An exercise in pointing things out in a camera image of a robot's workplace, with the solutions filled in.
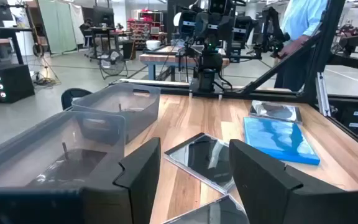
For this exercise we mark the black computer tower with lights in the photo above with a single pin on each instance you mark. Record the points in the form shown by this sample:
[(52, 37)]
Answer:
[(14, 82)]

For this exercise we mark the pale green curtain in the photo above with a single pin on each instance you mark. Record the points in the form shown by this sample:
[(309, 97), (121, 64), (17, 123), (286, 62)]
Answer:
[(57, 26)]

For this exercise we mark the person's hand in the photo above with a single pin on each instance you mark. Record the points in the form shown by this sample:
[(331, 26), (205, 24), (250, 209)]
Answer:
[(286, 49)]

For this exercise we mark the black arched table bracket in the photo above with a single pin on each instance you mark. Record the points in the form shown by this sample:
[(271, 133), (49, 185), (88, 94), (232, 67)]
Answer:
[(73, 95)]

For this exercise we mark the black aluminium table frame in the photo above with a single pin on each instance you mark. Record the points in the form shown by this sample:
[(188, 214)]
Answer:
[(322, 56)]

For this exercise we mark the black office chair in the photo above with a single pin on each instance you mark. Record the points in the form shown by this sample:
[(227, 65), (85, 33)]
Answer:
[(87, 29)]

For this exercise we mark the black background robot arm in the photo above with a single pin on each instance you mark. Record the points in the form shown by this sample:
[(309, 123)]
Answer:
[(270, 28), (186, 25), (242, 29)]

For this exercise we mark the wooden workbench blue legs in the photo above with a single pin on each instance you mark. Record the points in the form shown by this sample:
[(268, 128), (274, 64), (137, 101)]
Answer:
[(163, 58)]

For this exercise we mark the silver aluminium bracket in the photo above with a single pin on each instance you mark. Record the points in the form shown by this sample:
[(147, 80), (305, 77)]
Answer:
[(322, 93)]

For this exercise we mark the white round container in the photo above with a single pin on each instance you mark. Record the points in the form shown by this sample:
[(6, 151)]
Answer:
[(153, 44)]

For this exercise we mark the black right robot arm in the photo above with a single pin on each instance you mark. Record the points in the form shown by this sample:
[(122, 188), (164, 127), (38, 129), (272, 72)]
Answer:
[(210, 62)]

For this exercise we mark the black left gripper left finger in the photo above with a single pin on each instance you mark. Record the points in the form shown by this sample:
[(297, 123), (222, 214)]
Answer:
[(135, 186)]

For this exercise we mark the clear jewel case with disc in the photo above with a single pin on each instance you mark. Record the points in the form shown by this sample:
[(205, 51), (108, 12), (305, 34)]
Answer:
[(275, 110)]

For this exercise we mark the shelf with red bins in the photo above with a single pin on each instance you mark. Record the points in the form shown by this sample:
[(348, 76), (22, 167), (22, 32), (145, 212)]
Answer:
[(140, 29)]

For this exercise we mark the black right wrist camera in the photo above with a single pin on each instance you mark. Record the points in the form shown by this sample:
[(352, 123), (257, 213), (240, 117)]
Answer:
[(218, 6)]

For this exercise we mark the translucent blue jewel case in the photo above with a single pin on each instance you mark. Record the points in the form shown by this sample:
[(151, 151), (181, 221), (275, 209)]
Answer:
[(278, 140)]

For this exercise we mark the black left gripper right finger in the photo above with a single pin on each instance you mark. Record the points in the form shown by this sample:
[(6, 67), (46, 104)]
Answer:
[(259, 193)]

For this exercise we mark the black cabinet with white labels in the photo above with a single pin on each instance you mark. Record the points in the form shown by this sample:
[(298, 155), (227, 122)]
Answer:
[(350, 119)]

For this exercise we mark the person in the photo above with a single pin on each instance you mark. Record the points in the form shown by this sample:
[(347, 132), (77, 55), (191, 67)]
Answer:
[(303, 15)]

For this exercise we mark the black floor fan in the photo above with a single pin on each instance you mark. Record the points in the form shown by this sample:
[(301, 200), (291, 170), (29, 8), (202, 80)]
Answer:
[(113, 63)]

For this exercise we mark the grey translucent plastic bin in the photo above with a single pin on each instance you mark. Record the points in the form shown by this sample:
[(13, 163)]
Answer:
[(26, 149), (120, 102)]

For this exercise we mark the black work table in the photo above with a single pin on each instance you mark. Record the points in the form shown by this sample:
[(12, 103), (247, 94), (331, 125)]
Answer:
[(104, 30)]

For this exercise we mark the black standing desk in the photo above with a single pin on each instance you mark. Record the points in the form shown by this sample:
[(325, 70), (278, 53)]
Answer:
[(11, 30)]

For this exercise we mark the white curtain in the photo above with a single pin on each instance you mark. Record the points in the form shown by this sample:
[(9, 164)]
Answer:
[(78, 21)]

